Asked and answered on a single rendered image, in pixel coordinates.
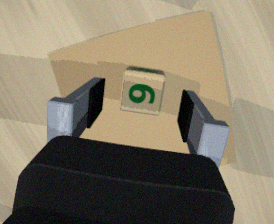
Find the beige block with green number 6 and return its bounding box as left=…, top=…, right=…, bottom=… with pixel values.
left=119, top=66, right=166, bottom=116

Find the tan flat mat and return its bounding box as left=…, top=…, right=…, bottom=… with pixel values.
left=49, top=10, right=236, bottom=166

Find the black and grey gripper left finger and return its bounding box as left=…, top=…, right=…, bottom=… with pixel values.
left=47, top=77, right=105, bottom=143

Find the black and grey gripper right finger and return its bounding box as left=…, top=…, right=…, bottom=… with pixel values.
left=177, top=90, right=230, bottom=169

